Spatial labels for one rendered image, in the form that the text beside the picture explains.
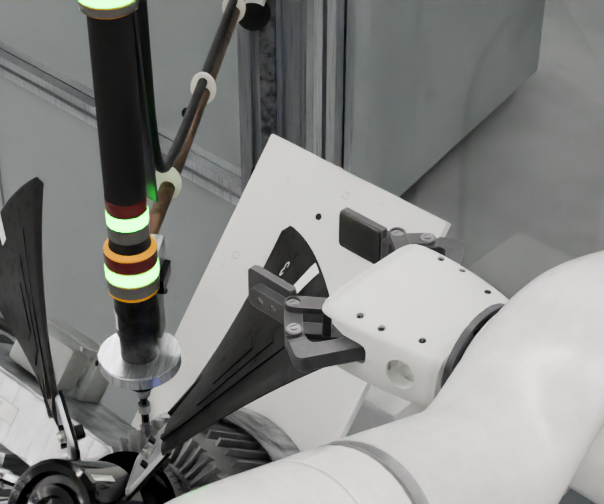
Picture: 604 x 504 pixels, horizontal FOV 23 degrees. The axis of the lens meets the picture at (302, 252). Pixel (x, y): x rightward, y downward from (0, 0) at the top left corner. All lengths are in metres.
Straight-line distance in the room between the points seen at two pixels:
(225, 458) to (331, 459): 0.90
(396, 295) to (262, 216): 0.74
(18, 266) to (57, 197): 1.16
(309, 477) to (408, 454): 0.07
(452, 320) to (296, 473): 0.32
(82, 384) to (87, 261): 1.00
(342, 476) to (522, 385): 0.15
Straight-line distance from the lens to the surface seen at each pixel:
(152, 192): 1.16
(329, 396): 1.60
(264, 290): 0.97
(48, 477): 1.46
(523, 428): 0.75
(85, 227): 2.67
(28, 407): 1.70
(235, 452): 1.55
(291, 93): 1.88
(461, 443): 0.71
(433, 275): 0.97
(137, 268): 1.16
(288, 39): 1.84
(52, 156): 2.65
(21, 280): 1.55
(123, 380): 1.22
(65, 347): 1.72
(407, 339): 0.92
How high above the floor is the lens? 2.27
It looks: 37 degrees down
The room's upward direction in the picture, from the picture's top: straight up
